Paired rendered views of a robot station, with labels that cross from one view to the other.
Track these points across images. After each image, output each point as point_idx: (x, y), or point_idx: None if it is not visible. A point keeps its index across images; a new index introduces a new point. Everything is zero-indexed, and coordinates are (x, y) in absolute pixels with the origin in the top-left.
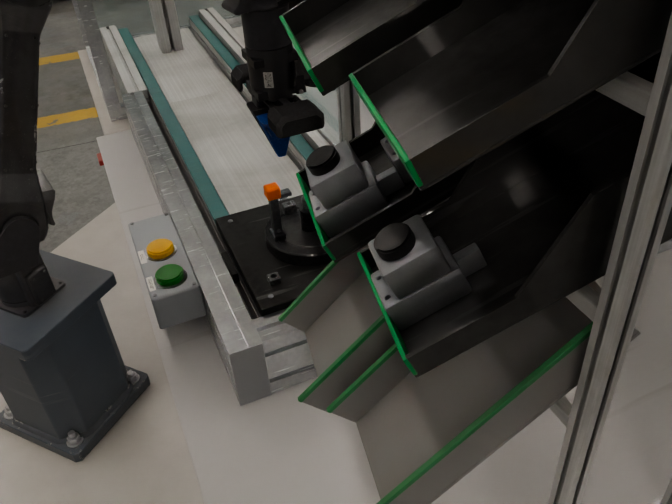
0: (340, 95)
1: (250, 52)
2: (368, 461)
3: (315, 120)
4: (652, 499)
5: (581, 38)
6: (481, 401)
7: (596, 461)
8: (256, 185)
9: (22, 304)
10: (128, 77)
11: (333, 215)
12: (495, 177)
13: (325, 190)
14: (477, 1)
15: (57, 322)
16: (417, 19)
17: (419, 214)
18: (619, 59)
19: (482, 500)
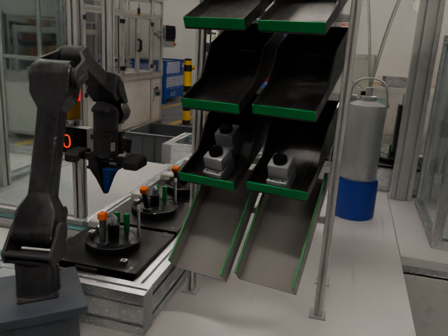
0: (76, 175)
1: (104, 133)
2: (261, 285)
3: (145, 161)
4: (314, 281)
5: (331, 79)
6: (294, 230)
7: None
8: (22, 247)
9: (49, 292)
10: None
11: (224, 174)
12: (269, 146)
13: (223, 161)
14: (271, 81)
15: (82, 291)
16: (255, 88)
17: (208, 189)
18: (333, 85)
19: (275, 307)
